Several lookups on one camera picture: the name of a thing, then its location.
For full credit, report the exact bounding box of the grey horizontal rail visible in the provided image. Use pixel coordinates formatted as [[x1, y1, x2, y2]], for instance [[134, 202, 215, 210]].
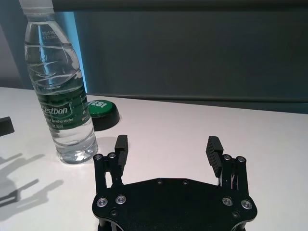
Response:
[[54, 0, 308, 12]]

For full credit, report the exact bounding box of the clear Cestbon water bottle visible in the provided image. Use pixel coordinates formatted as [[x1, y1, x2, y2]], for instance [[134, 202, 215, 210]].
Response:
[[19, 0, 99, 164]]

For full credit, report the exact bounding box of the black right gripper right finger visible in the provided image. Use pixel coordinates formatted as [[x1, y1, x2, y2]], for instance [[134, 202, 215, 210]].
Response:
[[205, 136, 248, 193]]

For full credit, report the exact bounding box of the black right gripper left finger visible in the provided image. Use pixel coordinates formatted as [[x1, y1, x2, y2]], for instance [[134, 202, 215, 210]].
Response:
[[93, 135, 129, 193]]

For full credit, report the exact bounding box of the green button on black base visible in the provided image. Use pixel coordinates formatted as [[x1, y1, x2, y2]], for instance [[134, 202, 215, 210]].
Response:
[[88, 100, 120, 132]]

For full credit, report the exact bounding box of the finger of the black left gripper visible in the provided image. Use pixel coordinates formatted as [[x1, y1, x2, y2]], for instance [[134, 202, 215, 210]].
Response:
[[0, 116, 14, 137]]

